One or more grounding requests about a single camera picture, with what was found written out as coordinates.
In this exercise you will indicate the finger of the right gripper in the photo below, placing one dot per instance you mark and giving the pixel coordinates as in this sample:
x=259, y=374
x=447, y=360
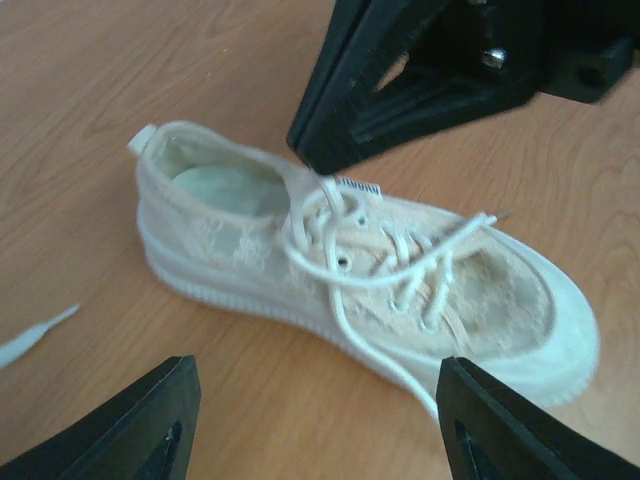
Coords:
x=343, y=118

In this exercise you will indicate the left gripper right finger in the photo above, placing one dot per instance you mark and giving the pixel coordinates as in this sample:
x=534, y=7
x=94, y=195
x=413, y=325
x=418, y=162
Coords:
x=492, y=432

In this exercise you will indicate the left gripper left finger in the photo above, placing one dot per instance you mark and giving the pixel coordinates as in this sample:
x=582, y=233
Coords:
x=146, y=431

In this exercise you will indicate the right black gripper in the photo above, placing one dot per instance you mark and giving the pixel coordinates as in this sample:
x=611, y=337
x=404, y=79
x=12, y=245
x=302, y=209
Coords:
x=508, y=51

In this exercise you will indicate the beige lace platform sneaker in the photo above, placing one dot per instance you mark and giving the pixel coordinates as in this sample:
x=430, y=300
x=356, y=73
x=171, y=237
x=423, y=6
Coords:
x=397, y=285

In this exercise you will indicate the black white sneaker left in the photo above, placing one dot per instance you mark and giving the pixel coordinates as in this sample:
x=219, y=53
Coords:
x=17, y=347

